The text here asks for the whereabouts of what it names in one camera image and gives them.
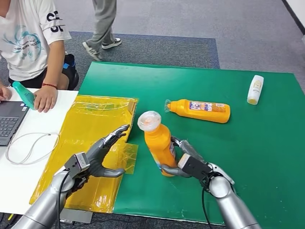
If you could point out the orange bottle with clear cap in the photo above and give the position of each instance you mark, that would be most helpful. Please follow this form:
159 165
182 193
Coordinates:
202 116

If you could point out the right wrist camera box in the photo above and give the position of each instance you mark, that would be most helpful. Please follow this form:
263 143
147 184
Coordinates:
195 167

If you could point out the walking person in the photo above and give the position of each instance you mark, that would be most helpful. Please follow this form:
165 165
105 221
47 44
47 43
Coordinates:
102 22

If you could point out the teal plastic bottle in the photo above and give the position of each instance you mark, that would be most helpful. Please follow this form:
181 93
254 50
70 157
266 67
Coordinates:
23 94

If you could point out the person's left forearm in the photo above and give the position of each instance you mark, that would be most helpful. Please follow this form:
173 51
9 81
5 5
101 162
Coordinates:
53 63

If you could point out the person's left hand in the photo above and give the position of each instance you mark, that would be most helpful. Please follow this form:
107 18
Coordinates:
46 99

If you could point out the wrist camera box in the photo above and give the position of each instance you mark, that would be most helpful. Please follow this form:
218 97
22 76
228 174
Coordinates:
77 164
195 167

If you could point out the orange bottle with white cap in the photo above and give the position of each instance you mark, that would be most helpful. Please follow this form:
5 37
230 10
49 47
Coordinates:
158 145

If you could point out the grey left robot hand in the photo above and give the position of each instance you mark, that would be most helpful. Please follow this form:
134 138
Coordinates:
97 155

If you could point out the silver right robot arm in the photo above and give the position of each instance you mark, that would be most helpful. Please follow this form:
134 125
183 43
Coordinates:
233 208

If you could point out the green table mat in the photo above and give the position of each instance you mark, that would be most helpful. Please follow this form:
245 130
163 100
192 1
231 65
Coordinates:
262 142

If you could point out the seated person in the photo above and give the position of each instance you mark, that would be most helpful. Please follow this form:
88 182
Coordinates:
23 57

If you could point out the yellow film covered board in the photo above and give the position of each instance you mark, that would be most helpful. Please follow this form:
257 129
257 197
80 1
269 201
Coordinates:
78 126

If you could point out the person's right hand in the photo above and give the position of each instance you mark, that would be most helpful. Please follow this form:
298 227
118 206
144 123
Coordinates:
4 94

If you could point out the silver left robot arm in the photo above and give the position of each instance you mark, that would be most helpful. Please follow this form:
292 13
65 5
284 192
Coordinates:
43 208

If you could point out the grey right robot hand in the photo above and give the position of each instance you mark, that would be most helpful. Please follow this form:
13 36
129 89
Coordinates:
190 148

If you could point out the dark grey laptop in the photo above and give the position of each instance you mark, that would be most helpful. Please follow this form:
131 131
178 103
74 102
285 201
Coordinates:
9 123

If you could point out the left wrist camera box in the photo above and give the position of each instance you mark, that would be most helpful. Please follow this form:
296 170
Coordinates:
77 164

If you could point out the small white bottle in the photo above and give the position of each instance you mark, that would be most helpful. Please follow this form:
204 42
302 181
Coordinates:
254 90

